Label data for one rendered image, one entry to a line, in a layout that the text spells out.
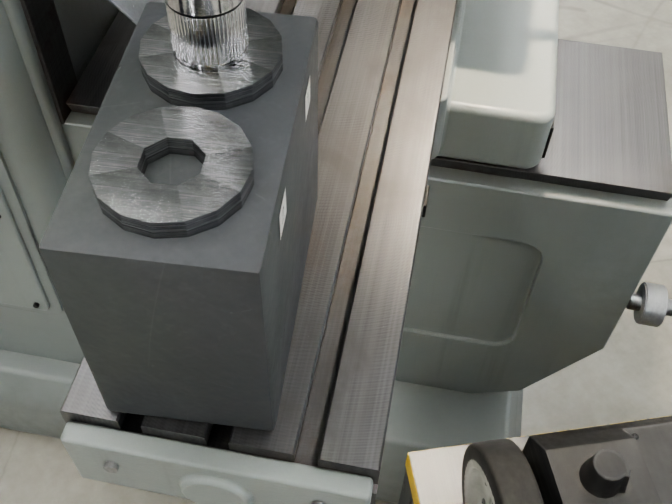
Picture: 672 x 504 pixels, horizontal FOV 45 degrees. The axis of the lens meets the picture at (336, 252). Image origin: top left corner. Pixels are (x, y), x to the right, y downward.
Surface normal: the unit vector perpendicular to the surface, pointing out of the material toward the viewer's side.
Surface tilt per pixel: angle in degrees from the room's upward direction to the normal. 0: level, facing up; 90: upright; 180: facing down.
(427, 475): 0
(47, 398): 68
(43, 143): 89
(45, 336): 79
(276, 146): 0
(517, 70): 0
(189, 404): 90
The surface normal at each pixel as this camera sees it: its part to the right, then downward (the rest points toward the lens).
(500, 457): -0.09, -0.92
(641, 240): -0.18, 0.77
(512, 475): -0.04, -0.76
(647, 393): 0.02, -0.62
